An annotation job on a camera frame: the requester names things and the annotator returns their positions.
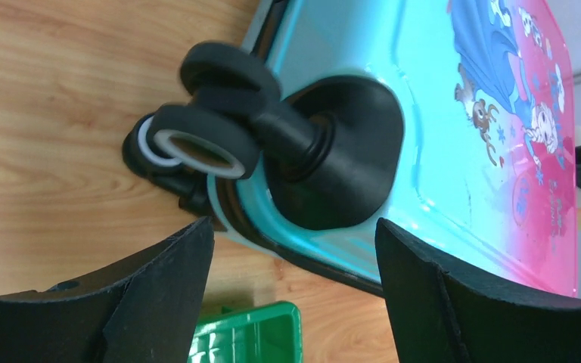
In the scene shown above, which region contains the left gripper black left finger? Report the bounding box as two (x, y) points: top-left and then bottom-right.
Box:
(0, 217), (214, 362)

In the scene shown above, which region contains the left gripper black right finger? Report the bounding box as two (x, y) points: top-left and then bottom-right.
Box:
(374, 219), (581, 362)

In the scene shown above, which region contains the green plastic tray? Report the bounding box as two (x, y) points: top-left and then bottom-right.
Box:
(188, 301), (303, 363)

